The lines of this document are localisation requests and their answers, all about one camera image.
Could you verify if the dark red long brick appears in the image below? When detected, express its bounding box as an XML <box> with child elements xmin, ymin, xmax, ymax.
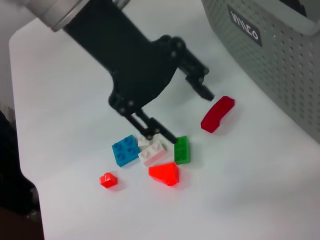
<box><xmin>201</xmin><ymin>96</ymin><xmax>236</xmax><ymax>134</ymax></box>

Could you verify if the small red building brick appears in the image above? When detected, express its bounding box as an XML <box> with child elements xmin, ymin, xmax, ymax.
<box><xmin>99</xmin><ymin>172</ymin><xmax>118</xmax><ymax>189</ymax></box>

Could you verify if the blue square building plate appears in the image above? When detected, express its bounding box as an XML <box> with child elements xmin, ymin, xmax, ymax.
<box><xmin>111</xmin><ymin>134</ymin><xmax>141</xmax><ymax>168</ymax></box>

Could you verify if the dark object beyond table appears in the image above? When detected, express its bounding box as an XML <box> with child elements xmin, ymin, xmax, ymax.
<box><xmin>0</xmin><ymin>99</ymin><xmax>46</xmax><ymax>240</ymax></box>

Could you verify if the grey perforated storage bin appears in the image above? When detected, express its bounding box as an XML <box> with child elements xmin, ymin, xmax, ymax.
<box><xmin>201</xmin><ymin>0</ymin><xmax>320</xmax><ymax>146</ymax></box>

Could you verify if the red sloped building brick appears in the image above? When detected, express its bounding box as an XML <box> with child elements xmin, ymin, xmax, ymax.
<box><xmin>148</xmin><ymin>161</ymin><xmax>181</xmax><ymax>187</ymax></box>

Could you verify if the white building plate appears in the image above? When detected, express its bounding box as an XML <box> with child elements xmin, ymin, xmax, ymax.
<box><xmin>138</xmin><ymin>134</ymin><xmax>162</xmax><ymax>149</ymax></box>
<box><xmin>138</xmin><ymin>140</ymin><xmax>168</xmax><ymax>166</ymax></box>

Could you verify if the green rectangular building brick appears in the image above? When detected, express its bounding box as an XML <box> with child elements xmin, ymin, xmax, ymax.
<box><xmin>174</xmin><ymin>135</ymin><xmax>191</xmax><ymax>165</ymax></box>

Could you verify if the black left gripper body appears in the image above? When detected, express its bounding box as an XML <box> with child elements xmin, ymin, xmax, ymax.
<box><xmin>63</xmin><ymin>4</ymin><xmax>188</xmax><ymax>118</ymax></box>

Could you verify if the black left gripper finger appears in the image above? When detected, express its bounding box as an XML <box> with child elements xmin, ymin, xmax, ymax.
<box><xmin>123</xmin><ymin>106</ymin><xmax>178</xmax><ymax>145</ymax></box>
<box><xmin>177</xmin><ymin>47</ymin><xmax>215</xmax><ymax>102</ymax></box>

